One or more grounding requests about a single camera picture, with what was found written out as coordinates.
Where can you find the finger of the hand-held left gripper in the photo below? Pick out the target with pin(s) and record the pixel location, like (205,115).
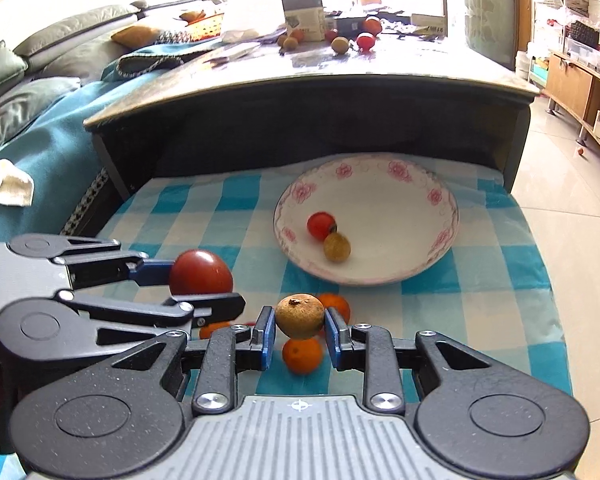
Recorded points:
(152,272)
(215,305)

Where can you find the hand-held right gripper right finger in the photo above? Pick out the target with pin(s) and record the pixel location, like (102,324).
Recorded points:
(332,342)

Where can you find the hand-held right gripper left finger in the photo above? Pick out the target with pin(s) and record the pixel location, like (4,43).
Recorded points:
(265,341)

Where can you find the dark red tomato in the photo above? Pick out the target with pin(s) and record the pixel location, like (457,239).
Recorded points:
(200,272)

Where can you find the brown round longan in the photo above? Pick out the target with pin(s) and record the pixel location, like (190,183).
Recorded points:
(300,316)

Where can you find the white floral plate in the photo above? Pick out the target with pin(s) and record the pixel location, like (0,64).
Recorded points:
(380,210)

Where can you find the small orange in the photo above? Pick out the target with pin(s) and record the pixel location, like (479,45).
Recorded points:
(302,356)
(212,331)
(339,305)

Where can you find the yellow-brown longan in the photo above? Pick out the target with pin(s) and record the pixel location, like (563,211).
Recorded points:
(337,248)

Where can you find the white towel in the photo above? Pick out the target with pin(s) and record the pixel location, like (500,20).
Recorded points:
(11,185)

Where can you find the red cherry tomato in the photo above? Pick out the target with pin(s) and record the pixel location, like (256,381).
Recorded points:
(366,41)
(320,224)

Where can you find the teal blanket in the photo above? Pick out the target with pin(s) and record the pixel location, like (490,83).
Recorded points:
(40,130)

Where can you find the blue white checkered cloth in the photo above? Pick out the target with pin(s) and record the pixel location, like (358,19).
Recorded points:
(480,270)

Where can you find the dark knitted cloth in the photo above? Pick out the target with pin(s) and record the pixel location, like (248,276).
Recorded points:
(150,63)

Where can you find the dark coffee table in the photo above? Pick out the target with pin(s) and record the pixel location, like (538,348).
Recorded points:
(330,105)

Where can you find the yellow cushion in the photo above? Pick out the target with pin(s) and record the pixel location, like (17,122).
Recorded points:
(135,35)

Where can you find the grey sofa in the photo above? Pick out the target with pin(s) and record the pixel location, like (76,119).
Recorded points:
(55,35)

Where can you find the brown round fruit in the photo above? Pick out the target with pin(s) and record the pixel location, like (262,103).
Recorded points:
(339,45)
(290,43)

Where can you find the white plastic container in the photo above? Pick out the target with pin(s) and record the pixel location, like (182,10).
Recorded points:
(252,15)

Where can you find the small red fruit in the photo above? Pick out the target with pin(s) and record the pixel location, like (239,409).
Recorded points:
(331,35)

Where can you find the grey cardboard box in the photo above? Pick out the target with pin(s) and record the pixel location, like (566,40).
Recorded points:
(302,12)

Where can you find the orange-red tomato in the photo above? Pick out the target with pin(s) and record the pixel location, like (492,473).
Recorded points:
(373,25)

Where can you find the wooden cabinet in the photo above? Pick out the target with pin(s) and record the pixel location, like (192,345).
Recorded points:
(575,85)

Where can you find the grey curtain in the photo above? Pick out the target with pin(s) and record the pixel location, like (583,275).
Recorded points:
(485,10)

